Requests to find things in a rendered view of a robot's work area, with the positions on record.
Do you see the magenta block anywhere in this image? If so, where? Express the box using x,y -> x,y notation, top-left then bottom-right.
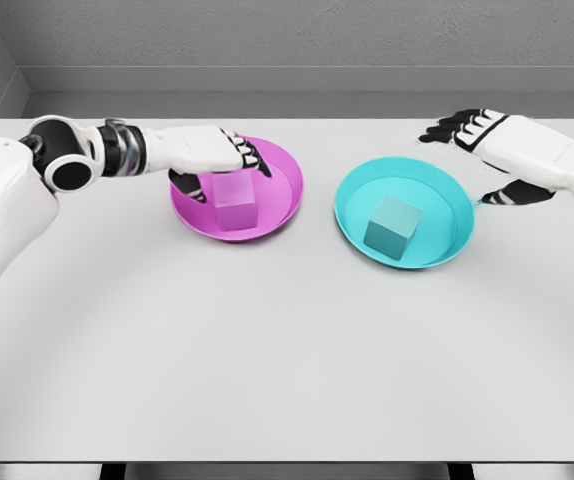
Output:
211,168 -> 259,233

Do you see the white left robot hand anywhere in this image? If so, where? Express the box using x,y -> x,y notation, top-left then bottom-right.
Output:
165,124 -> 273,204

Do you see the cyan plate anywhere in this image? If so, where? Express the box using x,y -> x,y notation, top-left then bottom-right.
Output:
333,156 -> 476,271

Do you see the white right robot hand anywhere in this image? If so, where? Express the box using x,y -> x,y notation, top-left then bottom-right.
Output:
418,110 -> 574,207

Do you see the cyan block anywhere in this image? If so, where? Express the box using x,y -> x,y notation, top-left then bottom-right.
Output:
363,194 -> 425,261

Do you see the magenta plate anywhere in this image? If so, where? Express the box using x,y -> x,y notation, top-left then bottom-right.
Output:
169,134 -> 305,244

